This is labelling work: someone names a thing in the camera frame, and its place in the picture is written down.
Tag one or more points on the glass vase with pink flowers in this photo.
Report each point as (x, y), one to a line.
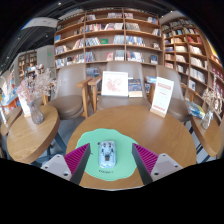
(36, 115)

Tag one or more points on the ribboned vase with dried flowers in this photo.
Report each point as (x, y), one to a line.
(206, 121)

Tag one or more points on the taupe armchair with wooden arms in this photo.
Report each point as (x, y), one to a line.
(178, 106)
(68, 83)
(133, 68)

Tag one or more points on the stack of light blue books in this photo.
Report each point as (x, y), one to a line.
(151, 80)

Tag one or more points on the small white table card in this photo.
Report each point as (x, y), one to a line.
(25, 108)

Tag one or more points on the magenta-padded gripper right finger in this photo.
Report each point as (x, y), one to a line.
(146, 159)

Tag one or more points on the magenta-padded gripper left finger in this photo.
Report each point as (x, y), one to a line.
(77, 158)

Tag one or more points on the small distant wooden bookshelf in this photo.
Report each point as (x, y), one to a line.
(27, 61)

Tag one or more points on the stack of colourful books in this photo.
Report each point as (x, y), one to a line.
(196, 110)

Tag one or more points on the round wooden side table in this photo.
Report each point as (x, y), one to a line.
(31, 136)
(10, 120)
(208, 138)

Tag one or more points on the white framed picture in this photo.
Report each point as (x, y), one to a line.
(115, 83)

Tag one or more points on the dark-covered book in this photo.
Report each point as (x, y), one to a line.
(135, 88)

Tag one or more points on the white sign in wooden base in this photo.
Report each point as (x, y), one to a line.
(162, 96)

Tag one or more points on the green blob-shaped mouse pad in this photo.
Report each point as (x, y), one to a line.
(123, 146)

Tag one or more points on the curved wooden bookshelf with books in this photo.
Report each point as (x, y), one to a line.
(193, 56)

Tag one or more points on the wide wooden bookshelf with books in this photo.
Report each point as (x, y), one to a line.
(100, 43)

